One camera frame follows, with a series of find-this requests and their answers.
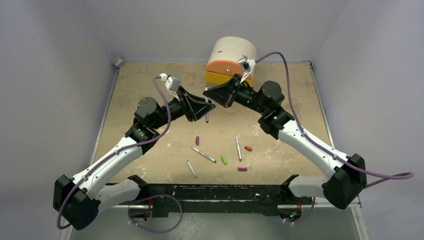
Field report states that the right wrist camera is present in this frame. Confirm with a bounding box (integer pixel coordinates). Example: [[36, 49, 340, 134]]
[[238, 55, 256, 83]]

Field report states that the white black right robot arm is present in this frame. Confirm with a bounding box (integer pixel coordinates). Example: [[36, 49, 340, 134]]
[[203, 74, 367, 210]]

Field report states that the round cream drawer cabinet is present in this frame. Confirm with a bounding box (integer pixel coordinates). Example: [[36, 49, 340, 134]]
[[205, 36, 257, 88]]

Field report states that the green pen cap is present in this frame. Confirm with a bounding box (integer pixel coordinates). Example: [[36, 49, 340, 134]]
[[220, 155, 228, 165]]

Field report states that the grey marker pen blue tip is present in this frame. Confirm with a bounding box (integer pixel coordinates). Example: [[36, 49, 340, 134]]
[[204, 85, 209, 124]]

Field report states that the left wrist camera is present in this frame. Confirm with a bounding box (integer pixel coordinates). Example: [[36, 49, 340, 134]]
[[159, 73, 182, 98]]

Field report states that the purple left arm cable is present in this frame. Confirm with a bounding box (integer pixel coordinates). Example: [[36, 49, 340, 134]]
[[56, 76, 172, 230]]

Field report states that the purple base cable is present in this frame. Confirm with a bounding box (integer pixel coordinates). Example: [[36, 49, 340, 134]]
[[127, 194, 184, 234], [281, 198, 316, 226]]

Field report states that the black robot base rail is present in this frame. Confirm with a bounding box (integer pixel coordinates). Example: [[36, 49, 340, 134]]
[[129, 175, 313, 218]]

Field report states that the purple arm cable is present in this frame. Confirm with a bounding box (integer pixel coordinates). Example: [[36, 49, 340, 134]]
[[255, 51, 415, 189], [56, 76, 172, 230]]

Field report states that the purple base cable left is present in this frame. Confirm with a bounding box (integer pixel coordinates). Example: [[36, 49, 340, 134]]
[[127, 194, 184, 234]]

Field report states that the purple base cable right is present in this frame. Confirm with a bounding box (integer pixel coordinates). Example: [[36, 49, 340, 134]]
[[281, 198, 316, 226]]

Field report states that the grey corner bracket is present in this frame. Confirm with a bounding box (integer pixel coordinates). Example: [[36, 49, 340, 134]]
[[110, 55, 126, 69]]

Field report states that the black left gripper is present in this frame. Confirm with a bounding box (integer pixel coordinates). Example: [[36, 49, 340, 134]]
[[151, 86, 215, 130]]

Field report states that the grey marker pen green tip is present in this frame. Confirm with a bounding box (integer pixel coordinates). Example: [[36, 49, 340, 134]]
[[191, 146, 217, 163]]

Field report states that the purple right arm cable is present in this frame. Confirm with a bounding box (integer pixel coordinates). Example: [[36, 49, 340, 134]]
[[255, 51, 415, 189]]

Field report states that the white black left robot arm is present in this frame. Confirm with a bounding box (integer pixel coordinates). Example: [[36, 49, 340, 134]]
[[53, 86, 215, 230]]

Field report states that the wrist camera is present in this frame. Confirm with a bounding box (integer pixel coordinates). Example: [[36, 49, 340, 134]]
[[238, 55, 256, 83], [159, 73, 182, 98]]

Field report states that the grey marker pen red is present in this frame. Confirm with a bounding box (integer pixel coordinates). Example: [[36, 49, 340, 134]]
[[235, 134, 242, 162]]

